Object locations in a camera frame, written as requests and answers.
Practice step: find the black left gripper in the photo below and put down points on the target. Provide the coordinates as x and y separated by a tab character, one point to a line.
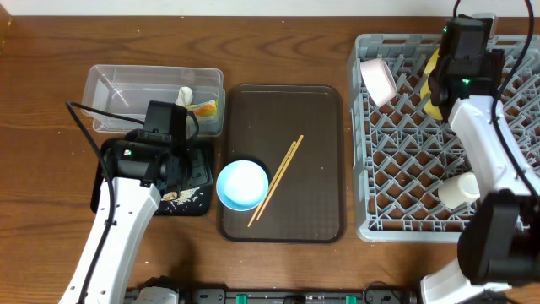
182	170

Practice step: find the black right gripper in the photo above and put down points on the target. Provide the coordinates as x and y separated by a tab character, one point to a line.
495	62

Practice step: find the rice and food scraps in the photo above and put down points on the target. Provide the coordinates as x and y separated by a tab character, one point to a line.
182	198

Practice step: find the yellow plate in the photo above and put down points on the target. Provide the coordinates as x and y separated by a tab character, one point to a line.
425	91

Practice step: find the green snack wrapper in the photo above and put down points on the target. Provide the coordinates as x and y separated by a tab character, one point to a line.
205	109

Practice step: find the light blue bowl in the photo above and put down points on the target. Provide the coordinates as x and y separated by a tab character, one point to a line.
242	185

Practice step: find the white tissue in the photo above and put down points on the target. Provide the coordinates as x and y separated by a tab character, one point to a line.
185	96

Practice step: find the pink white bowl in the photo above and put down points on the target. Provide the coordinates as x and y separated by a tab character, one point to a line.
378	80

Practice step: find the wooden chopstick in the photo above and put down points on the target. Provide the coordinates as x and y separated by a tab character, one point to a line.
275	177
280	175

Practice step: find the pale green cup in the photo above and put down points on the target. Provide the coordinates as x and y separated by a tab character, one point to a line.
458	190

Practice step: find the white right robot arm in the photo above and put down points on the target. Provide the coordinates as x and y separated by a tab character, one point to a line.
500	246

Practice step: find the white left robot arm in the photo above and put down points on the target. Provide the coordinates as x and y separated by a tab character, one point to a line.
106	262

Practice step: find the black waste tray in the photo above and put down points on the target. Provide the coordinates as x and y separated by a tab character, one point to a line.
132	179

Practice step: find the grey dishwasher rack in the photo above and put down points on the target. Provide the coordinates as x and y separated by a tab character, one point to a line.
401	154

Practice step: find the clear plastic bin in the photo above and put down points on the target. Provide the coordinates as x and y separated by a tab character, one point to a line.
126	90

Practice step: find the dark brown serving tray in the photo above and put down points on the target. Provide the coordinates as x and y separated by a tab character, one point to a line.
261	122

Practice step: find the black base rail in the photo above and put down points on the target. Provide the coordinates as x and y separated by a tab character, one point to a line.
375	293

